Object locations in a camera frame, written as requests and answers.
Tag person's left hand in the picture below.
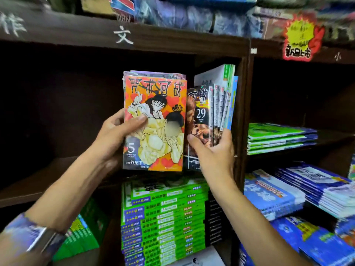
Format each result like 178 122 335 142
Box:
91 108 148 173

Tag person's right hand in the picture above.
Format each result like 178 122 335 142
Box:
187 129 237 189

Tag orange comic book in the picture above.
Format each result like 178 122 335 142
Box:
123 75 187 172

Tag dark brown comic book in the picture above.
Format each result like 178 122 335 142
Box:
183 86 214 171

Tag row of comic book spines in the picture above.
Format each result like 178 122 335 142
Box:
209 83 232 146

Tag purple-edged comic book bundle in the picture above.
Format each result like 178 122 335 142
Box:
123 70 186 81

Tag person's right forearm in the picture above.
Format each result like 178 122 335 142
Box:
205 176 312 266

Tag person's left forearm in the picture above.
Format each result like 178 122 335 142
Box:
24 151 113 233

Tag thin light blue book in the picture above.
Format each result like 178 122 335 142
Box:
227 76 239 130

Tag white book with green spine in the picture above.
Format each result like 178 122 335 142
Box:
194 64 236 89

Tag stack of black books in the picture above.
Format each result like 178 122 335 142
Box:
205 191 231 247

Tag green and blue book stack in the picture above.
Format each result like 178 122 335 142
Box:
246 122 318 156

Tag tall stack of green workbooks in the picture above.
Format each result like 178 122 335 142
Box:
120 177 210 266

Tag blue book stack red label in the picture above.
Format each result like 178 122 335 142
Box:
244 169 306 221

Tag dark wooden bookshelf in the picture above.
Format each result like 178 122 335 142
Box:
0 0 355 266

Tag red and blue book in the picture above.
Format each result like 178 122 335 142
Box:
109 0 136 23

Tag slanted pile of green books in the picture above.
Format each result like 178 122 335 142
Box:
52 198 109 261

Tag plastic-wrapped blue book bundle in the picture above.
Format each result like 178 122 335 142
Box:
133 0 264 40

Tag yellow book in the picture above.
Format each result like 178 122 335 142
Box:
80 0 117 16

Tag blue and white booklet stack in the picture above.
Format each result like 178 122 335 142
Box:
275 163 355 219

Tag blue books with yellow print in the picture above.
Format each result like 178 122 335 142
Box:
239 216 355 266

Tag red and yellow starburst sign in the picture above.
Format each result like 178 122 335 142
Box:
282 13 325 62

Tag silver wrist band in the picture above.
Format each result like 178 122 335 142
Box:
0 213 67 261

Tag pale wrapped book pile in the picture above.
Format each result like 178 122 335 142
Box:
255 0 355 42

